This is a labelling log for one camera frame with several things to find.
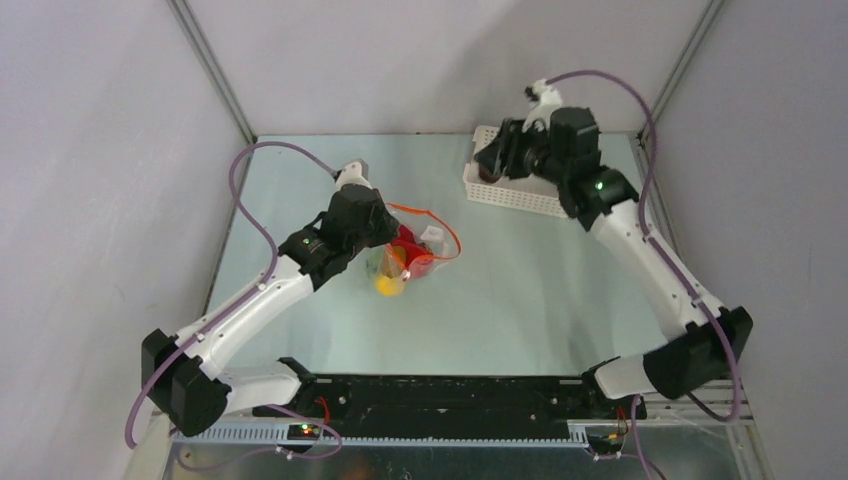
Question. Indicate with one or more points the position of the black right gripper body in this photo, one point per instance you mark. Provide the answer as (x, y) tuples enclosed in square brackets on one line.
[(506, 150)]

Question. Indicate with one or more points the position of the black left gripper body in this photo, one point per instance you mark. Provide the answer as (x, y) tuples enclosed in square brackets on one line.
[(376, 233)]

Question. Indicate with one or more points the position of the green toy watermelon ball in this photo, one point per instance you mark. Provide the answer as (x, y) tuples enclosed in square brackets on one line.
[(374, 262)]

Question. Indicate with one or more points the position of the brown toy kiwi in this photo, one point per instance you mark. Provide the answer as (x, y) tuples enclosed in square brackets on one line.
[(399, 254)]

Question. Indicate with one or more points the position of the clear zip bag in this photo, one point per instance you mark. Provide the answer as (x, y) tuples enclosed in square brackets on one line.
[(423, 243)]

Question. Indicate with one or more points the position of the yellow green toy mango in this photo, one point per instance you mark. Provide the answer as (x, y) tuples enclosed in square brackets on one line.
[(389, 286)]

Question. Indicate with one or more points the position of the red toy wax apple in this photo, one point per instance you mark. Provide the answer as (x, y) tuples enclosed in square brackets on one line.
[(420, 260)]

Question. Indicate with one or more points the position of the dark maroon toy fig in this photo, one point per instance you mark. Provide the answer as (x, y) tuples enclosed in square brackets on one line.
[(487, 178)]

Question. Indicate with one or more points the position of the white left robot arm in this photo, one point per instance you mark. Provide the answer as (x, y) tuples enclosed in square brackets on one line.
[(186, 374)]

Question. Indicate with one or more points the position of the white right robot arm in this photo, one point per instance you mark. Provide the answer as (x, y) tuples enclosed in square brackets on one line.
[(704, 338)]

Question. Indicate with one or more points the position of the white perforated plastic basket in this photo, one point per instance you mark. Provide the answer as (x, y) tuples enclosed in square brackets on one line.
[(531, 194)]

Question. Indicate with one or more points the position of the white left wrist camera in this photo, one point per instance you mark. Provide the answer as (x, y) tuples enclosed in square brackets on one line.
[(352, 178)]

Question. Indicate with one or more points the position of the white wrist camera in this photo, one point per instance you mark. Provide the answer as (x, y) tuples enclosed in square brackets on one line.
[(352, 178), (545, 100)]

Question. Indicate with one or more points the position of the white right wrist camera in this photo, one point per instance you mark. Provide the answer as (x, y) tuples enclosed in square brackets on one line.
[(545, 100)]

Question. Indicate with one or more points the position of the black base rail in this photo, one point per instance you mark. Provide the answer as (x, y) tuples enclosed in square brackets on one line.
[(455, 407)]

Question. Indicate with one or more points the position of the grey slotted cable duct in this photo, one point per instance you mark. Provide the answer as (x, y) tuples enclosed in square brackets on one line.
[(289, 434)]

